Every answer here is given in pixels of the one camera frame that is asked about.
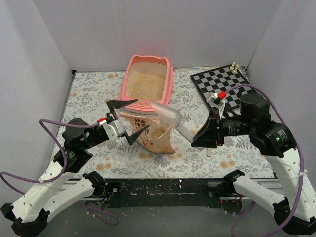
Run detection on pink cat litter bag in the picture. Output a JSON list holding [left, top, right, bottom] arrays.
[[120, 112, 175, 154]]

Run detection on clear plastic scoop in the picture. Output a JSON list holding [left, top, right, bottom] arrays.
[[151, 100, 193, 143]]

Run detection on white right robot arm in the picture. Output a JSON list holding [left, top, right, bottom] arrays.
[[191, 92, 316, 235]]

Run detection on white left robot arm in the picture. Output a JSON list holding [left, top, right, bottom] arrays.
[[0, 99, 148, 237]]

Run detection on pink cat litter box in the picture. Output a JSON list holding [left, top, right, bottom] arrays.
[[118, 55, 174, 114]]

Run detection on floral table mat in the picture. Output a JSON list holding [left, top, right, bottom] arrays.
[[62, 69, 273, 179]]

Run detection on white plastic bracket piece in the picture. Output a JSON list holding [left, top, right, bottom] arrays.
[[206, 148, 212, 157]]

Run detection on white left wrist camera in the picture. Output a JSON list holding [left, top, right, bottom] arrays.
[[97, 118, 126, 141]]

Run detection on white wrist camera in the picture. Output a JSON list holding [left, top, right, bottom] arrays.
[[97, 118, 126, 141], [206, 91, 226, 118]]

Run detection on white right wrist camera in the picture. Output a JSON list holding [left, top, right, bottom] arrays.
[[206, 91, 226, 118]]

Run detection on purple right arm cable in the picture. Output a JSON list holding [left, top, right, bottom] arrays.
[[223, 84, 309, 237]]

